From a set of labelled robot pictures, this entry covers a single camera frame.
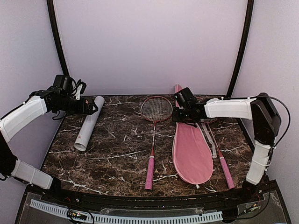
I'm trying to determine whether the pink badminton racket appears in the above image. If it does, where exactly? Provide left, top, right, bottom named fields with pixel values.
left=140, top=96, right=173, bottom=190
left=199, top=119, right=235, bottom=190

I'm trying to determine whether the white shuttlecock tube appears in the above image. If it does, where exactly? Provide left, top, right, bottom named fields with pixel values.
left=74, top=96, right=105, bottom=152

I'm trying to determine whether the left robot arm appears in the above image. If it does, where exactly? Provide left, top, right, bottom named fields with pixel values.
left=0, top=75, right=100, bottom=203

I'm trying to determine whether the white slotted cable duct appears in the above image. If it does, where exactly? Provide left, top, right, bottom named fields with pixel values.
left=29, top=199, right=223, bottom=224

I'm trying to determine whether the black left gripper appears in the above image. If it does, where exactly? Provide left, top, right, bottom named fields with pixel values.
left=55, top=95, right=99, bottom=115

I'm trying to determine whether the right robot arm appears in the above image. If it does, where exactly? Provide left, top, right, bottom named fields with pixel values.
left=173, top=84, right=281, bottom=203

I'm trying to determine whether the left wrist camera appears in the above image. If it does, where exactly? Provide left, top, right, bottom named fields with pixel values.
left=74, top=79, right=87, bottom=100

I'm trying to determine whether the black front rail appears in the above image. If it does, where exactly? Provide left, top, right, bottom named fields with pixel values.
left=21, top=182, right=269, bottom=211

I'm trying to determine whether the pink racket cover bag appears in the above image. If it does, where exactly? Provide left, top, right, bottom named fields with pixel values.
left=172, top=84, right=214, bottom=185

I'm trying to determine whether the right black frame post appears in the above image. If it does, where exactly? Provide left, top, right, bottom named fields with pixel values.
left=226, top=0, right=254, bottom=98

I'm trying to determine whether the black frame post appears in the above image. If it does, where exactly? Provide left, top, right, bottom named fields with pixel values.
left=46, top=0, right=70, bottom=76
left=226, top=0, right=254, bottom=98

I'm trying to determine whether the left black frame post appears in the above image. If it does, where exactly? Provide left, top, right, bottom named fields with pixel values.
left=46, top=0, right=70, bottom=76

